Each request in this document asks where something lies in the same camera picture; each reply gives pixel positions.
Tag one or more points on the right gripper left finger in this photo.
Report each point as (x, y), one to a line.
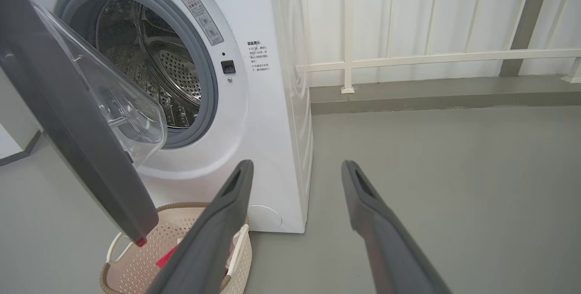
(213, 239)

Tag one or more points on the grey rubber door gasket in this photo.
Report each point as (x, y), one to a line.
(206, 58)

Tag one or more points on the grey warning sticker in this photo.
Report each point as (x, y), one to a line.
(203, 18)

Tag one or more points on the steel washing drum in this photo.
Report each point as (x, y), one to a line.
(172, 67)

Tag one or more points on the white washing machine body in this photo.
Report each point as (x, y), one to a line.
(263, 149)

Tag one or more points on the black glass washing machine door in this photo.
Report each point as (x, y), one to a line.
(68, 126)

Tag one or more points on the cream perforated laundry basket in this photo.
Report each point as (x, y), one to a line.
(136, 262)

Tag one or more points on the printed instruction text sticker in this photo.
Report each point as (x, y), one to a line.
(258, 56)

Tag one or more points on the black door latch slot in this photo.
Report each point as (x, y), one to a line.
(228, 66)

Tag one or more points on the round white filter cover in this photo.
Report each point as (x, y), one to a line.
(265, 218)

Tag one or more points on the white metal railing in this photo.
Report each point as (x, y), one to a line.
(348, 35)

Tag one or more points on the red white garment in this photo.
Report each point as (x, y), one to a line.
(165, 257)

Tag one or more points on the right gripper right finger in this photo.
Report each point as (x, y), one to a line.
(386, 248)

